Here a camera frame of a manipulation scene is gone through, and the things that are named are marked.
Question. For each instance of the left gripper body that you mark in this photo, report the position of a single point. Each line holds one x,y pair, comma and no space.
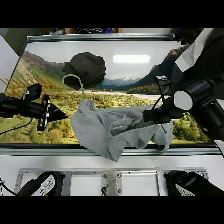
44,113

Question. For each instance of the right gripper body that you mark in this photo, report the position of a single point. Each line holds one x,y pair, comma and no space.
163,115

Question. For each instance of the grey long-sleeved shirt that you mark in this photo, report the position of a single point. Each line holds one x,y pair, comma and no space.
100,133

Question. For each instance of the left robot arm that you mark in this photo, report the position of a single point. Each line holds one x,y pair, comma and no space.
16,106

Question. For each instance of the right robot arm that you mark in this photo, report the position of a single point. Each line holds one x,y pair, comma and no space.
206,100

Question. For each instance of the black garment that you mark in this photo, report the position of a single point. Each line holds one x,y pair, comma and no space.
86,68

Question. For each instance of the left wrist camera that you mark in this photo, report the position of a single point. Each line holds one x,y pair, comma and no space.
33,91

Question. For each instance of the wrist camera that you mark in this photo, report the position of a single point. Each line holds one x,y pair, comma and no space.
163,83
33,91

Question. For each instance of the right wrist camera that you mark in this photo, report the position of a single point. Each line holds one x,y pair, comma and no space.
163,83

